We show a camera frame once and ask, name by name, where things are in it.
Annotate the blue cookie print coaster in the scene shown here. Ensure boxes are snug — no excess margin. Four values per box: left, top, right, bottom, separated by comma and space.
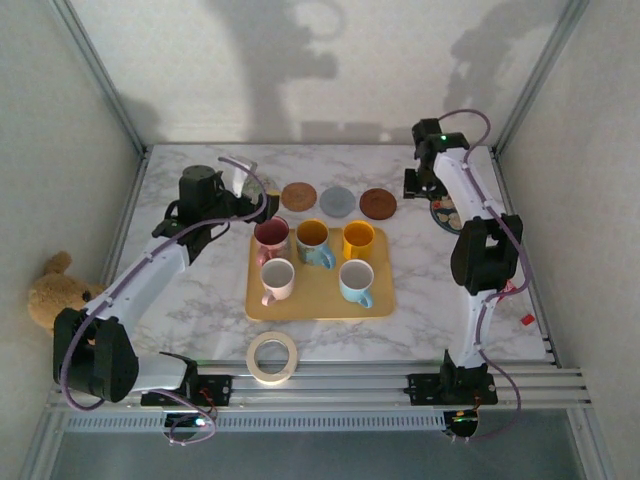
428, 192, 465, 235

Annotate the pink ghost print mug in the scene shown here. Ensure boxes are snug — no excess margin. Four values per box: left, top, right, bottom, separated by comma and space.
253, 214, 292, 267

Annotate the brown wooden coaster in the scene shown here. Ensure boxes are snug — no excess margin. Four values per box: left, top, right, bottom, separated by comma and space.
359, 187, 398, 220

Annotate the blue butterfly print mug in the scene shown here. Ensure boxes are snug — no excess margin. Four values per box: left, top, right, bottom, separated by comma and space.
294, 218, 337, 271

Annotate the grey woven coaster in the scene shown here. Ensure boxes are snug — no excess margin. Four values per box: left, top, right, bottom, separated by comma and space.
319, 185, 357, 219

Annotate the plain pale pink mug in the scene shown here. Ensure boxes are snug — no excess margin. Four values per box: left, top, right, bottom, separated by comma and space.
259, 257, 296, 307

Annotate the plain light blue mug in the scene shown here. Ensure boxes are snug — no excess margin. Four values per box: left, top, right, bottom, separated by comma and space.
338, 258, 376, 309

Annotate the woven rattan coaster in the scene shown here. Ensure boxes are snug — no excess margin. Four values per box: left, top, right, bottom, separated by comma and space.
279, 181, 318, 213

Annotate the plain yellow mug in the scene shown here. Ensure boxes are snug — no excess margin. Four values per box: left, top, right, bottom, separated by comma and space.
341, 220, 376, 261

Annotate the yellow plastic tray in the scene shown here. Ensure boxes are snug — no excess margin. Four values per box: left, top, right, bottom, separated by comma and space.
244, 227, 396, 322

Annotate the brown teddy bear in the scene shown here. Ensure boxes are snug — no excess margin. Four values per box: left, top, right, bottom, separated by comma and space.
27, 250, 109, 336

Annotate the masking tape roll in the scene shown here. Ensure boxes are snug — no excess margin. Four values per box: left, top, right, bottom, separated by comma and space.
245, 330, 300, 386

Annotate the black controller green light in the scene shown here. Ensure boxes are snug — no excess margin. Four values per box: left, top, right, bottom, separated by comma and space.
443, 409, 482, 442
163, 412, 217, 444

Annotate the aluminium table side rail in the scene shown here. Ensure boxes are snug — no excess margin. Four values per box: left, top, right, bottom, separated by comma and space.
491, 147, 559, 366
99, 147, 151, 281

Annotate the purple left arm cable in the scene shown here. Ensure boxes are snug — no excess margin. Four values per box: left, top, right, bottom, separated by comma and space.
53, 155, 269, 447

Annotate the aluminium frame post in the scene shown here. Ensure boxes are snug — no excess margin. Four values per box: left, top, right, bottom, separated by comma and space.
49, 0, 149, 154
492, 0, 592, 151

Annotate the aluminium front frame rail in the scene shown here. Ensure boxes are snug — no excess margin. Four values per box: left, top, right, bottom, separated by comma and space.
47, 359, 594, 414

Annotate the grey slotted cable duct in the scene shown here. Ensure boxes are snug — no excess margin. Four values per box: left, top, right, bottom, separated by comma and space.
64, 412, 446, 434

